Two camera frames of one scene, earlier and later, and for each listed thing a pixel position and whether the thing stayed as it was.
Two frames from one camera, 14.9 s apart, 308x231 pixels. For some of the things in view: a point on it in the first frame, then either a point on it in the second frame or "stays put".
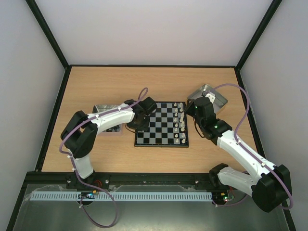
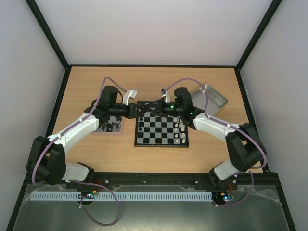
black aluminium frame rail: [153, 178] stays put
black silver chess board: [167, 127] stays put
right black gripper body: [190, 109] -> [160, 107]
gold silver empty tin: [217, 100] stays put
